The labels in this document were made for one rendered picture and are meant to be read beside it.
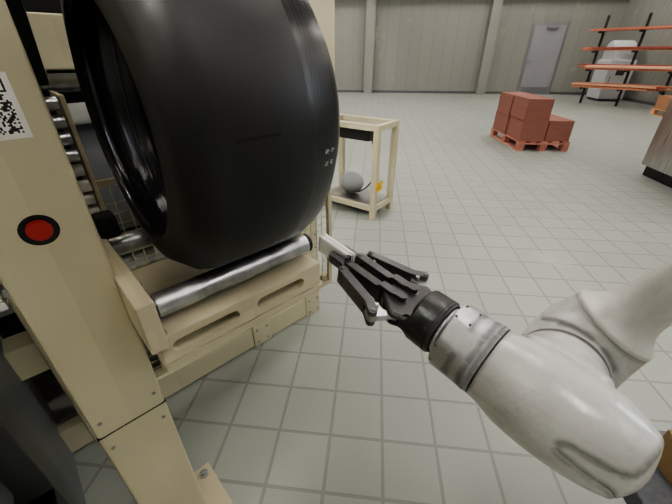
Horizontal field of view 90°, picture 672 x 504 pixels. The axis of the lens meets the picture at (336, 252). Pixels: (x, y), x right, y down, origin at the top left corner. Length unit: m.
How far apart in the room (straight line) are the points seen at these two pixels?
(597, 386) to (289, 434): 1.23
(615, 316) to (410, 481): 1.06
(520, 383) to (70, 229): 0.62
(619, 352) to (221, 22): 0.60
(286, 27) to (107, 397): 0.71
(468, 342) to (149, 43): 0.49
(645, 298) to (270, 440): 1.28
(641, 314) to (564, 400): 0.17
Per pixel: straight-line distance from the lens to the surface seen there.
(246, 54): 0.49
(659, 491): 0.87
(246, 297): 0.69
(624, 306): 0.52
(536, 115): 6.03
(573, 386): 0.41
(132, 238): 0.89
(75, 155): 1.02
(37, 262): 0.65
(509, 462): 1.57
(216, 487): 1.45
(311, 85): 0.54
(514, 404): 0.40
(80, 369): 0.77
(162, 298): 0.65
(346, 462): 1.44
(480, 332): 0.41
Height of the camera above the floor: 1.28
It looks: 30 degrees down
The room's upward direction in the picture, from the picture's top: straight up
